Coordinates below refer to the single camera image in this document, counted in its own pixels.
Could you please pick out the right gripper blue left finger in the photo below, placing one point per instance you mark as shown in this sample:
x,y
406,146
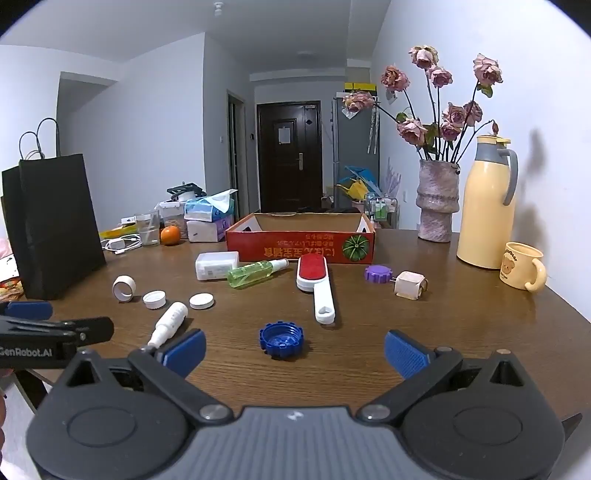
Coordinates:
x,y
163,371

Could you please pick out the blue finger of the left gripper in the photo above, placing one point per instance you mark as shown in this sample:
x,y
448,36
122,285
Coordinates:
x,y
27,310

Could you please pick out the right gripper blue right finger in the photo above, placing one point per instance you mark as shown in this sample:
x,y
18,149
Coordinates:
x,y
425,372

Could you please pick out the white tube bottle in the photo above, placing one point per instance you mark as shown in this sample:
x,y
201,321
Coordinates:
x,y
168,324

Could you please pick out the white round lid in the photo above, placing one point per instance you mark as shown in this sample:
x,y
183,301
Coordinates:
x,y
154,300
201,301

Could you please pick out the small pink white cube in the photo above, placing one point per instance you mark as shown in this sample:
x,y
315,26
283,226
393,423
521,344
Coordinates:
x,y
410,285

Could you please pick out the purple gear lid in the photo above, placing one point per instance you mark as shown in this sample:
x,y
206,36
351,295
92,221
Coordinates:
x,y
380,274

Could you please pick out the white tape roll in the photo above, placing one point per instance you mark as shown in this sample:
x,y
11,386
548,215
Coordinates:
x,y
124,288

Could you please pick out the white plastic box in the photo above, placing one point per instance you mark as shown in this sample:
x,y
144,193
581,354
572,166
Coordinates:
x,y
215,265

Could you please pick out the green spray bottle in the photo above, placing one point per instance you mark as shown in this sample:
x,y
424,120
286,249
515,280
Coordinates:
x,y
254,273

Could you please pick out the blue gear lid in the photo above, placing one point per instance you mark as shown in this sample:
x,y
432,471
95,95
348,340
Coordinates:
x,y
281,340

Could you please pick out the white red lint brush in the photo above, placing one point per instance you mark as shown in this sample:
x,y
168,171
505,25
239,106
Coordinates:
x,y
313,277

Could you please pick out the black paper bag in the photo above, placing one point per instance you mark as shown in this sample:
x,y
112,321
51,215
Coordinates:
x,y
50,222

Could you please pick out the orange fruit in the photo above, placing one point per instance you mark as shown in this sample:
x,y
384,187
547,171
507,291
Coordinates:
x,y
170,235

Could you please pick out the purple tissue pack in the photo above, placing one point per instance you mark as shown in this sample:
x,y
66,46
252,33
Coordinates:
x,y
208,232

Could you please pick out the red cardboard box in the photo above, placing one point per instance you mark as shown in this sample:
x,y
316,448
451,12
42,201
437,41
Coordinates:
x,y
342,238

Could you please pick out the clear glass cup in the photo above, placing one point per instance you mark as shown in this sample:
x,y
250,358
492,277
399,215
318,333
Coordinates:
x,y
148,227

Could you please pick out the clear food container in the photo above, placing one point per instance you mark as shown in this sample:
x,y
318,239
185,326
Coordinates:
x,y
171,213

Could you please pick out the yellow bear mug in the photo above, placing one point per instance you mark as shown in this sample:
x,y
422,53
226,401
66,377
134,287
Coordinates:
x,y
522,267

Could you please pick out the blue tissue pack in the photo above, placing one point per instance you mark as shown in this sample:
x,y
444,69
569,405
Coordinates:
x,y
210,208

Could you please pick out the pink ceramic vase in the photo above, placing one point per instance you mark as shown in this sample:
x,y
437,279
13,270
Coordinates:
x,y
438,199

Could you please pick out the black device on container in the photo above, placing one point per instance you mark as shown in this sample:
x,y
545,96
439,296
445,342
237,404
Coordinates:
x,y
185,192

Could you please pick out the yellow blue bags pile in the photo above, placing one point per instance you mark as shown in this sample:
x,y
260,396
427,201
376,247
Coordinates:
x,y
359,183

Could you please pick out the yellow thermos jug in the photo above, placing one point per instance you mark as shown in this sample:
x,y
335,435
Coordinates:
x,y
489,203

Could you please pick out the dried pink roses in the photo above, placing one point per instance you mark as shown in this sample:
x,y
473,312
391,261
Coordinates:
x,y
452,127

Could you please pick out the grey refrigerator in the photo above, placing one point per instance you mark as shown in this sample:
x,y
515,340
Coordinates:
x,y
354,146

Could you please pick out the dark entrance door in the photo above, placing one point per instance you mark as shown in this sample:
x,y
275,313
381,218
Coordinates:
x,y
289,144

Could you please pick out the white charger with cable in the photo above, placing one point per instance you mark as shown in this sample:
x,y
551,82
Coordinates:
x,y
122,244

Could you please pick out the wire storage cart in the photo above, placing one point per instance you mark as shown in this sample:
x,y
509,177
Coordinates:
x,y
383,212

